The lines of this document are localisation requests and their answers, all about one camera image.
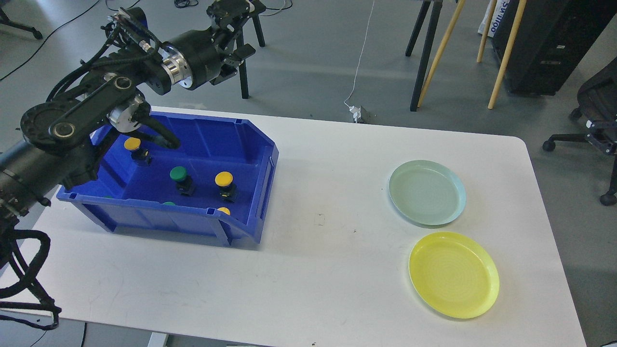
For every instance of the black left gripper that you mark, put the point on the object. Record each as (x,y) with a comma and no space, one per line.
(211,55)

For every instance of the yellow push button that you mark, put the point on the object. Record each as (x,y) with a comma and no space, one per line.
(139,154)
(224,180)

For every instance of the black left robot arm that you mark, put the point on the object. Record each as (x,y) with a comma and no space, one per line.
(66,137)

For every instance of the light green plate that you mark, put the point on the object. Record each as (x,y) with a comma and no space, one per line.
(426,193)

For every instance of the yellow plate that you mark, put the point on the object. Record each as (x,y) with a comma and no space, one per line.
(454,275)

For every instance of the black stool legs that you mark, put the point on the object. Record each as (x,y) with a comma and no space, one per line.
(242,68)

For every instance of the blue plastic storage bin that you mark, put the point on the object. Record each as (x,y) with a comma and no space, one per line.
(127,196)

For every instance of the white power plug block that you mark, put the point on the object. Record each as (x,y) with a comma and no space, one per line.
(360,115)

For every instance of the black easel legs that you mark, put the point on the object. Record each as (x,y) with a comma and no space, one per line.
(432,7)

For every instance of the wooden pole left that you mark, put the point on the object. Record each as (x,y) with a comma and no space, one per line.
(444,41)

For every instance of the wooden pole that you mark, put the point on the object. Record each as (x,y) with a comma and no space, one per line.
(487,26)
(507,53)
(444,41)

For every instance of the wooden pole middle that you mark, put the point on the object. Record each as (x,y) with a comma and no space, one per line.
(487,26)

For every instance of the white printed bag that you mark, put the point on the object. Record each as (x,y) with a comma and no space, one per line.
(494,18)

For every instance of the wooden pole right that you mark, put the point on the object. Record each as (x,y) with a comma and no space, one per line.
(507,53)

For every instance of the black cabinet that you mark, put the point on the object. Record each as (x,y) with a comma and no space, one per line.
(553,37)

